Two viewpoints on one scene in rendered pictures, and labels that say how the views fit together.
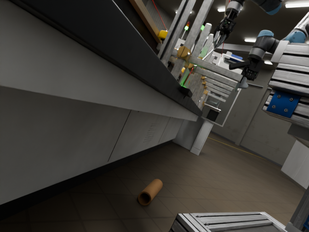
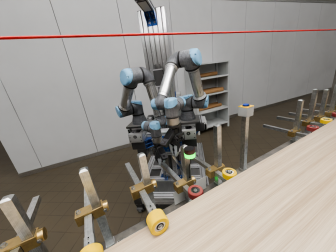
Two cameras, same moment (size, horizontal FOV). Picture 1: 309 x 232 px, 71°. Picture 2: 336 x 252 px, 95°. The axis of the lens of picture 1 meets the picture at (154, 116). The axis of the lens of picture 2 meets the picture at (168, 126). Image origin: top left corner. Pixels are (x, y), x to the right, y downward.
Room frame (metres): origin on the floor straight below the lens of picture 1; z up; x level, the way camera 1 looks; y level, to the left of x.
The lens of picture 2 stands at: (1.84, 0.48, 1.51)
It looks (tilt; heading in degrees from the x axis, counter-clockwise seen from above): 20 degrees down; 230
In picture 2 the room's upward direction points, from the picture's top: 8 degrees counter-clockwise
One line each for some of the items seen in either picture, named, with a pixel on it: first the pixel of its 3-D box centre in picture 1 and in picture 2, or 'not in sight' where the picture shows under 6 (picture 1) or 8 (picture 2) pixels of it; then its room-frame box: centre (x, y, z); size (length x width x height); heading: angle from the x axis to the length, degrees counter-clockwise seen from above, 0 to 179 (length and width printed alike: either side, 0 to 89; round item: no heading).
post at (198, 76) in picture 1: (200, 72); (98, 211); (1.77, -0.19, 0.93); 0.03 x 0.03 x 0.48; 76
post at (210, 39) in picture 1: (197, 66); (149, 192); (1.53, -0.13, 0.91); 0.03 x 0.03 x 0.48; 76
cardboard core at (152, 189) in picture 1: (151, 190); not in sight; (1.35, -0.18, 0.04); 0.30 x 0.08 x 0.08; 166
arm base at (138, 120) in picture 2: not in sight; (138, 117); (1.08, -0.88, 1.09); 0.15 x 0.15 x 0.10
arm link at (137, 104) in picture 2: not in sight; (136, 107); (1.09, -0.88, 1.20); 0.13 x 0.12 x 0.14; 176
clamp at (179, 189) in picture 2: (190, 66); (185, 184); (1.31, -0.07, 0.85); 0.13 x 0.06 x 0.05; 166
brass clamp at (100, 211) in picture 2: not in sight; (92, 211); (1.79, -0.20, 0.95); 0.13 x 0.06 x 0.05; 166
